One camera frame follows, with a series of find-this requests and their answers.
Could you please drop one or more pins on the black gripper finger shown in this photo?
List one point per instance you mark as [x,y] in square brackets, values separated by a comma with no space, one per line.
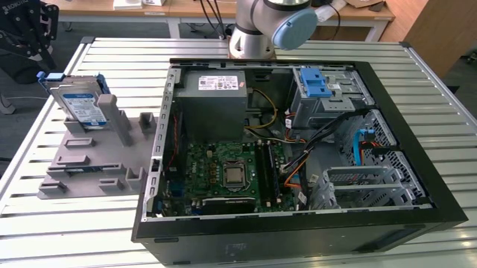
[19,44]
[50,30]

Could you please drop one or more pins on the hard disk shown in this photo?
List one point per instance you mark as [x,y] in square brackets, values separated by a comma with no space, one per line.
[81,107]

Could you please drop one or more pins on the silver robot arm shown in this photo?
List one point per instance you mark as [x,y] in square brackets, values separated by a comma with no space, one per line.
[253,42]

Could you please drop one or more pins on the silver disk bay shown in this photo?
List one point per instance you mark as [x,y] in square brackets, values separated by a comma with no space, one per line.
[366,186]

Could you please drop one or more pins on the wooden desk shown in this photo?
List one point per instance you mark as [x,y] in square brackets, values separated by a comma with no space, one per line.
[93,9]

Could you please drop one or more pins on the white box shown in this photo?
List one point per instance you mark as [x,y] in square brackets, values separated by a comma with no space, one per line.
[126,5]
[153,2]

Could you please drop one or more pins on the grey parts rack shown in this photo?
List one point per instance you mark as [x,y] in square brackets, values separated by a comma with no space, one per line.
[97,150]

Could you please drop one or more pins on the grey power supply unit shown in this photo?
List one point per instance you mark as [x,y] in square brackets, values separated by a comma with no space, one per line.
[209,117]

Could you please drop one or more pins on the green motherboard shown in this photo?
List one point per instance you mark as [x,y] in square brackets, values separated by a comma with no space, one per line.
[201,181]

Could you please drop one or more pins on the CPU socket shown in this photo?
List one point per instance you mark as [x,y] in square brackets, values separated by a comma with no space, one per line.
[235,162]

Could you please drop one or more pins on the silver CPU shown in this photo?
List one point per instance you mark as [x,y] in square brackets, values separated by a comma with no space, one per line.
[235,176]

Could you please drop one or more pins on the blue plastic drive latch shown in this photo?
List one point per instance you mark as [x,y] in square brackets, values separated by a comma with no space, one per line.
[313,83]

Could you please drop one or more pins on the black RAM slot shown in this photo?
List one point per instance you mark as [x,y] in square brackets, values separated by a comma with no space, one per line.
[261,173]
[268,173]

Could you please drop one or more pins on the black graphics card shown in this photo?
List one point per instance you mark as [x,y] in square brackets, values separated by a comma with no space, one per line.
[228,206]

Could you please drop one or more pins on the silver drive cage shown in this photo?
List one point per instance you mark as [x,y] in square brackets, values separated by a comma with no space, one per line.
[328,111]

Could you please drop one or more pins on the brown cardboard piece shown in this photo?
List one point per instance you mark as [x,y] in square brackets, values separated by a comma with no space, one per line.
[364,4]

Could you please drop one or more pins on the black PC case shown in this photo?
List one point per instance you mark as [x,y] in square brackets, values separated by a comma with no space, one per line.
[261,245]

